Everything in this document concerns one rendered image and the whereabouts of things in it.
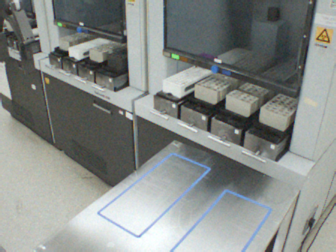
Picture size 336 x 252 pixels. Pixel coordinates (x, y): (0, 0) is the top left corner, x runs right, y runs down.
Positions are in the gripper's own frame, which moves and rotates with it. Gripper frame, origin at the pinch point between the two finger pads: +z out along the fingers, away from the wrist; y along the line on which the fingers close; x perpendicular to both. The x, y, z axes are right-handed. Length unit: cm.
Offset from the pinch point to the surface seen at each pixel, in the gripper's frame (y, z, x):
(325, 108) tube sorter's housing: 53, 25, 75
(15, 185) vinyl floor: -108, 120, 27
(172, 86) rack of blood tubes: -10, 35, 70
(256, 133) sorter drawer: 33, 39, 67
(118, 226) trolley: 29.7, 38.0, 3.9
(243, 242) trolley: 56, 38, 20
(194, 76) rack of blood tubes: -8, 34, 83
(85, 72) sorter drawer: -66, 42, 66
